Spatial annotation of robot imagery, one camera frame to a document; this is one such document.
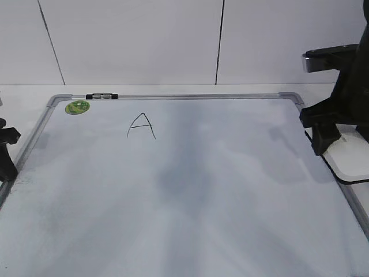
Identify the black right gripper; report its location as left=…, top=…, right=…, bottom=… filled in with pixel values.
left=299, top=0, right=369, bottom=156

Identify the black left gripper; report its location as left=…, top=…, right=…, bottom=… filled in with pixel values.
left=0, top=118, right=21, bottom=182

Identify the white board eraser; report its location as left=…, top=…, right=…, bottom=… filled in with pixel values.
left=320, top=124, right=368, bottom=185

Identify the round green magnet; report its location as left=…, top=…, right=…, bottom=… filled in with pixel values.
left=65, top=100, right=90, bottom=115

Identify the black board hanger clip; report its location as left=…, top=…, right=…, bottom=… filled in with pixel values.
left=85, top=93, right=119, bottom=100

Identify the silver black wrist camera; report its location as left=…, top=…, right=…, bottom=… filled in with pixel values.
left=302, top=44, right=358, bottom=73

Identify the white board with grey frame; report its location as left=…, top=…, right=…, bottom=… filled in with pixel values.
left=1, top=93, right=368, bottom=276

